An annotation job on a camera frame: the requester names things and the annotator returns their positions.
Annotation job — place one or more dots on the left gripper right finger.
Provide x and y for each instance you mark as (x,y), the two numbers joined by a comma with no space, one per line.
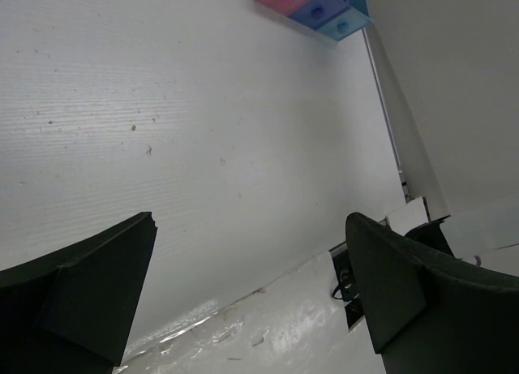
(428,312)

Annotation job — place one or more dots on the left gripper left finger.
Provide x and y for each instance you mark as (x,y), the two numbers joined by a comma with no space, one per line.
(71,311)

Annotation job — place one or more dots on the light blue container box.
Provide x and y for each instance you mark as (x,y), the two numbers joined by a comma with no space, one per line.
(355,17)

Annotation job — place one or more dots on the dark blue container box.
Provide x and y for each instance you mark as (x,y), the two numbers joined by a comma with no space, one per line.
(316,13)

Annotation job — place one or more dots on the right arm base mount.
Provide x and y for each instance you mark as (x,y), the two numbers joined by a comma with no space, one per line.
(379,277)

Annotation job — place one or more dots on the aluminium rail right side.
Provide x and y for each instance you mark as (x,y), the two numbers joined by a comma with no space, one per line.
(379,87)

